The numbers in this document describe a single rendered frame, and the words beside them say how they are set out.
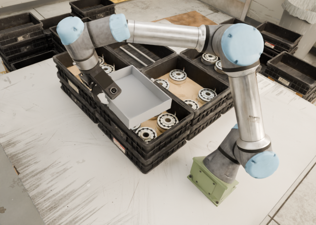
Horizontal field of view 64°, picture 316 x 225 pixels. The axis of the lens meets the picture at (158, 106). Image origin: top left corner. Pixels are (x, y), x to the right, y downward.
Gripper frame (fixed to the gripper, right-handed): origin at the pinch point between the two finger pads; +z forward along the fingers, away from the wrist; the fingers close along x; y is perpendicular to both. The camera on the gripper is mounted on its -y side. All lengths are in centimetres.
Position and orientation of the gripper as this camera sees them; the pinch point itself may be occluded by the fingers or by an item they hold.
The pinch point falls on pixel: (109, 101)
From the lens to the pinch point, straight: 99.2
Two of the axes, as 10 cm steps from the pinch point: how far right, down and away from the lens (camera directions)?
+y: -7.0, -5.3, 4.7
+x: -7.0, 6.4, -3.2
